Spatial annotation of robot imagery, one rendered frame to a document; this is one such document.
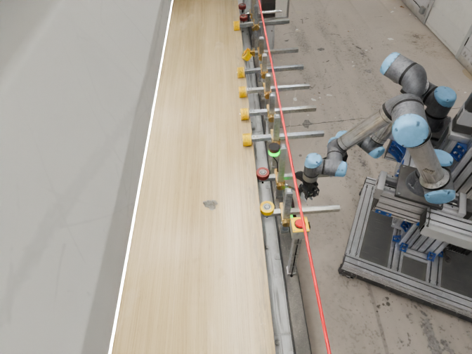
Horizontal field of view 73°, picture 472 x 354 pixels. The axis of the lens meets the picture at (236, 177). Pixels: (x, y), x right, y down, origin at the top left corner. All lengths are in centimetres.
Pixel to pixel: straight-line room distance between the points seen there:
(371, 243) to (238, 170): 118
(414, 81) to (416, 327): 168
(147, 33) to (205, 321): 148
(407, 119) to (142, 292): 137
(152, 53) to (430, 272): 257
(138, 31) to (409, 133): 124
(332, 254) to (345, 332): 57
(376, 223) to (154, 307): 177
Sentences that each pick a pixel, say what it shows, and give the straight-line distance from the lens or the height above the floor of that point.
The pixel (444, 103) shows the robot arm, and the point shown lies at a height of 124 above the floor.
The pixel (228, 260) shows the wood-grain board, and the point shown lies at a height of 90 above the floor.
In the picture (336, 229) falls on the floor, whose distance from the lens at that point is 285.
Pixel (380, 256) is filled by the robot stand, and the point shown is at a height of 21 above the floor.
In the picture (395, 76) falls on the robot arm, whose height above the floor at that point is 147.
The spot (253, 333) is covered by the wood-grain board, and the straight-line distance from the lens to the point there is 156.
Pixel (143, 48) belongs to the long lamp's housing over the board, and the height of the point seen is 235.
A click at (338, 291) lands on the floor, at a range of 263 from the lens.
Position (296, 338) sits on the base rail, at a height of 70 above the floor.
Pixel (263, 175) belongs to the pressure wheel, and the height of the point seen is 91.
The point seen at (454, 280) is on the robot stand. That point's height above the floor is 21.
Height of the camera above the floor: 243
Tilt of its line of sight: 52 degrees down
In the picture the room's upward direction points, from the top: 6 degrees counter-clockwise
